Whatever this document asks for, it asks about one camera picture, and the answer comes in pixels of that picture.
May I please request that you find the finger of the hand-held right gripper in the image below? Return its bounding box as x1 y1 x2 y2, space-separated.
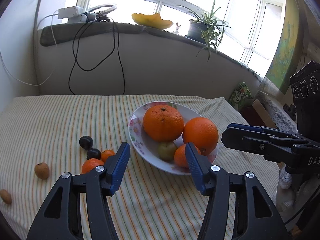
227 123 300 140
222 128 300 160

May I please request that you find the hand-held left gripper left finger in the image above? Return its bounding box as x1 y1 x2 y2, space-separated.
26 142 131 240

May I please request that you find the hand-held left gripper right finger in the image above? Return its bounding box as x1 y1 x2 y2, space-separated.
185 142 292 240

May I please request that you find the small tangerine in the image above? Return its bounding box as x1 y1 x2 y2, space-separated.
82 158 104 174
174 144 202 168
100 149 116 163

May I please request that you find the dark plum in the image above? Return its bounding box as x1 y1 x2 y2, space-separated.
79 135 94 149
86 148 102 160

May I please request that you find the small yellow-green fruit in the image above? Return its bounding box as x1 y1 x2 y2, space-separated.
157 141 178 162

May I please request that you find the white floral plate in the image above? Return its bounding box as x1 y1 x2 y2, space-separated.
128 101 220 176

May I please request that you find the large orange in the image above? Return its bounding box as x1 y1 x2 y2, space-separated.
142 105 185 142
182 117 219 156

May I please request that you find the small brown kiwi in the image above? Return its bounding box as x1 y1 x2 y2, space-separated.
0 189 12 205
34 162 50 180

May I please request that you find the dark red cardboard box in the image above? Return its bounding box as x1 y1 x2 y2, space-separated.
240 99 274 128

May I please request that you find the green bag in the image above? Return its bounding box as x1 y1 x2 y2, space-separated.
229 82 255 109

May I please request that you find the white lace cloth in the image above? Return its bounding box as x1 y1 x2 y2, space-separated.
255 76 299 132

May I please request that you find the striped cloth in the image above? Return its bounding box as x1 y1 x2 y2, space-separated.
0 94 280 240

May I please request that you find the potted spider plant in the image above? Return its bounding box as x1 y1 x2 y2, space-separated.
176 0 232 62

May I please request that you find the yellow bowl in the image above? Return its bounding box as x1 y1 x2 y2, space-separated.
132 12 174 30

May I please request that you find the white power adapter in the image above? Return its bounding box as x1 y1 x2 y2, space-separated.
57 6 84 19

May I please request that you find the wall poster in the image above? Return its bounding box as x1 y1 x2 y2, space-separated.
264 12 308 95

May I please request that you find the black cable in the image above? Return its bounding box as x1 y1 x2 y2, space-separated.
68 20 125 95

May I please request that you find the white cable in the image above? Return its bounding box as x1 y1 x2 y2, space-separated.
0 47 54 87

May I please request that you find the white ring light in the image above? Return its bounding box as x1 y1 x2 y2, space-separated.
84 3 117 22

